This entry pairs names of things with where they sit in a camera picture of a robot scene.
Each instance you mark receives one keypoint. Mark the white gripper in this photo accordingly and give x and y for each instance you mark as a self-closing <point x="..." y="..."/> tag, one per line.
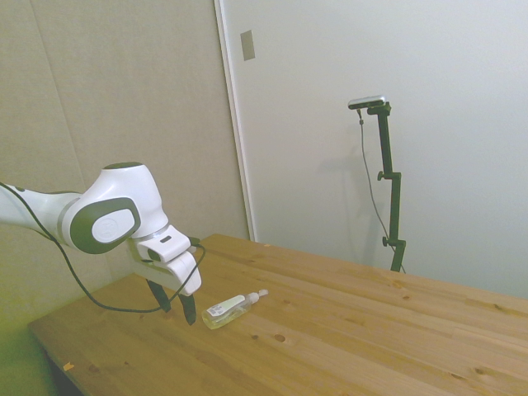
<point x="187" y="274"/>

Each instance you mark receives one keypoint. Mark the black jointed camera stand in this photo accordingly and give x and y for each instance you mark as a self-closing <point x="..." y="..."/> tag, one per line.
<point x="395" y="206"/>

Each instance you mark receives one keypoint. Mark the silver camera on stand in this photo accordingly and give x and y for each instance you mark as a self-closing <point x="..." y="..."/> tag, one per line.
<point x="367" y="101"/>

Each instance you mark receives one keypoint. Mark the clear sanitizer pump bottle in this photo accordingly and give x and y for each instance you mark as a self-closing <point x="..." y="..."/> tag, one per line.
<point x="224" y="312"/>

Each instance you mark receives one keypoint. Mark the white vertical wall trim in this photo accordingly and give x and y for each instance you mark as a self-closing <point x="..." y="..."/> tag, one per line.
<point x="235" y="123"/>

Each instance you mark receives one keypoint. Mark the grey wall plate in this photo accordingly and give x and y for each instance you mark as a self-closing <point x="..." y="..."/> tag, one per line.
<point x="247" y="45"/>

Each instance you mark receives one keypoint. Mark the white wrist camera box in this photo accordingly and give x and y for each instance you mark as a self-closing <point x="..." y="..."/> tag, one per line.
<point x="167" y="245"/>

